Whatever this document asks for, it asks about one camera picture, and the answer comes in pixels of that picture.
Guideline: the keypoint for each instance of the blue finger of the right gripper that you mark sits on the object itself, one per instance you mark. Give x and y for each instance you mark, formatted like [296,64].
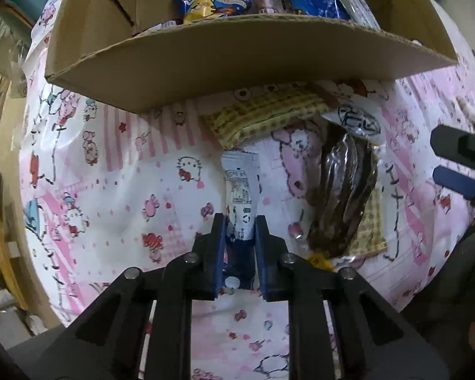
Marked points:
[455,181]

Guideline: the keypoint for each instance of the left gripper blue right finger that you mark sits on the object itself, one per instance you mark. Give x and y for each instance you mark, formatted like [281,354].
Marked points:
[266,257]

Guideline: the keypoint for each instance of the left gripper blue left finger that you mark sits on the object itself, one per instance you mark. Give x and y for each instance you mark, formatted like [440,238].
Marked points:
[216,250]

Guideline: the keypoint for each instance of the white blue snack packet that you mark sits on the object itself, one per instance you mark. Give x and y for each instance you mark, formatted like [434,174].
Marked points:
[242,190]

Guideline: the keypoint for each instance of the yellow checkered snack packet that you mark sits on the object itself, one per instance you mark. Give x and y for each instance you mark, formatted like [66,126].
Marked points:
[242,121]

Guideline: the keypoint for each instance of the white red wafer packet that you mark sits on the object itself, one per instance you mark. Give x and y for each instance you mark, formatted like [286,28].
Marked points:
[361,13]

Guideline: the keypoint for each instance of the white red snack packet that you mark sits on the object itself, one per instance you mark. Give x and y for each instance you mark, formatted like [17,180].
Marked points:
[164,25]

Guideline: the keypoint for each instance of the white brown chocolate snack packet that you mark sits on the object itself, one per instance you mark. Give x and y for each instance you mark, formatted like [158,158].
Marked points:
[268,7]

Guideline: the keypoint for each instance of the dark brown snack packet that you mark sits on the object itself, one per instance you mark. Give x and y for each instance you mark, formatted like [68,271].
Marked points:
[345,176]

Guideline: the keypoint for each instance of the pink cartoon bed sheet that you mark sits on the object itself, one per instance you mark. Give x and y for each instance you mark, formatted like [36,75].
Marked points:
[105,189]

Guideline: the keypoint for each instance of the brown cardboard box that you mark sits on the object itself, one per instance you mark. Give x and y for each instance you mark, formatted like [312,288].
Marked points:
[96,49]

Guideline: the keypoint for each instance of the blue yellow snack bag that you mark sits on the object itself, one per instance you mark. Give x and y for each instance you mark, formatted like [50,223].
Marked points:
[195,10]

